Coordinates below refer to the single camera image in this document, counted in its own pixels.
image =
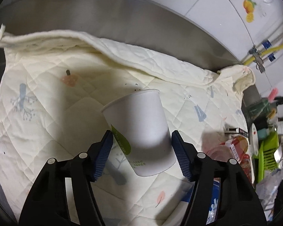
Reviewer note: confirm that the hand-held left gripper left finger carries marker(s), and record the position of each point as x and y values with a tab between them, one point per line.
103	155

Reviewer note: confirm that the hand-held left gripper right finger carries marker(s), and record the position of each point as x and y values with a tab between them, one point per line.
181	155

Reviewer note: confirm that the white paper cup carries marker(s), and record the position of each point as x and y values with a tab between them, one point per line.
141	127

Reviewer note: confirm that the black glue box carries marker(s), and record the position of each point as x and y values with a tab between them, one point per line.
231	130

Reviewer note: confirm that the clear plastic cup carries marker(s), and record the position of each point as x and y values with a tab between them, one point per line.
217	153

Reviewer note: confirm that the blue and white packet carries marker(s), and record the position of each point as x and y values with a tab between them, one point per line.
213	204

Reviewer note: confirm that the red snack packet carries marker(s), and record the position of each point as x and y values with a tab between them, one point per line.
240	148

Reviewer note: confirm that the cream quilted printed cloth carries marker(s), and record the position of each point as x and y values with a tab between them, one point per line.
61	113

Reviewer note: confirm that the white flowered plate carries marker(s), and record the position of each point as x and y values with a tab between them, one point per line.
253	137

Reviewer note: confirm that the green plastic dish rack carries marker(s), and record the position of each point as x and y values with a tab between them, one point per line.
266	155

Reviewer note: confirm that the teal bottle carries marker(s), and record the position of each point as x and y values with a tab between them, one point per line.
265	133

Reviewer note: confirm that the green glass jar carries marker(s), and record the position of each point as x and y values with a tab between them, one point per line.
258	109

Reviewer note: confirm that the clear plastic bag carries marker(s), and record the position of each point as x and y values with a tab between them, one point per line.
270	183

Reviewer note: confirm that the metal ladle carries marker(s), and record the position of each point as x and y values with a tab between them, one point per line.
281	149

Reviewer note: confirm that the pink brush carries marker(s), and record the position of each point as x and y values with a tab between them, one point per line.
273	94

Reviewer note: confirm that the metal pipe valve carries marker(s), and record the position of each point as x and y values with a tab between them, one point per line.
258	58

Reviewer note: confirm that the blue pipe clip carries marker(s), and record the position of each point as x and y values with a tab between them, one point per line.
271	57
266	44

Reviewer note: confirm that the fruit wall sticker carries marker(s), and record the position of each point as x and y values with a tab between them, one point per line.
249	7

